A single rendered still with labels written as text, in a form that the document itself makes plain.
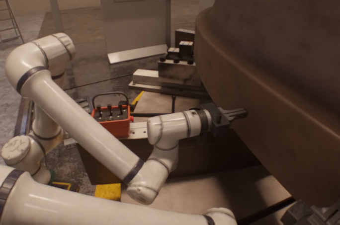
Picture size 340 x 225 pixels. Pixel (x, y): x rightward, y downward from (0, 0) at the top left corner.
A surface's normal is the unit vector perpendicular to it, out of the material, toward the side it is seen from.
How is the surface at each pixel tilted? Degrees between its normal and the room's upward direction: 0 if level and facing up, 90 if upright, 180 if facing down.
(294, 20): 90
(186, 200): 0
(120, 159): 43
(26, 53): 35
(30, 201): 30
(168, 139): 90
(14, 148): 12
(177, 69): 90
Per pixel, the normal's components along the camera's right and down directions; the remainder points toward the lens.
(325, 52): -0.94, 0.06
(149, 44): 0.48, 0.46
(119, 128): 0.18, 0.61
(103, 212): 0.43, -0.73
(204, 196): 0.00, -0.85
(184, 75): -0.25, 0.51
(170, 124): 0.18, -0.33
